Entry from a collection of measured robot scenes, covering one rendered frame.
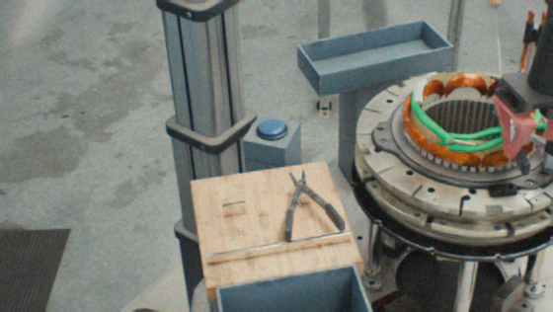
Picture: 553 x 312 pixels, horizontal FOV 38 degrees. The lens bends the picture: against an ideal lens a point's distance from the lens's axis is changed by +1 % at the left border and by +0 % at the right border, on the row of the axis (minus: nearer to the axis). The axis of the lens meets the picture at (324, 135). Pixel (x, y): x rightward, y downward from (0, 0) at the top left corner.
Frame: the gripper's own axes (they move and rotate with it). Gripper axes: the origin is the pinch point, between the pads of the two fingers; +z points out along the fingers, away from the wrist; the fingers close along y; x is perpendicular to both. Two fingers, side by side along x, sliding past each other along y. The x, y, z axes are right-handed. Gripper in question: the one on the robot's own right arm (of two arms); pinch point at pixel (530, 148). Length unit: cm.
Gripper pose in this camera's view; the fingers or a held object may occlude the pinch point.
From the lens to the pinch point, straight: 99.6
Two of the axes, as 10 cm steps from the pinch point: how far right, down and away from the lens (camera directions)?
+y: 9.3, -1.0, 3.5
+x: -3.4, -5.7, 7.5
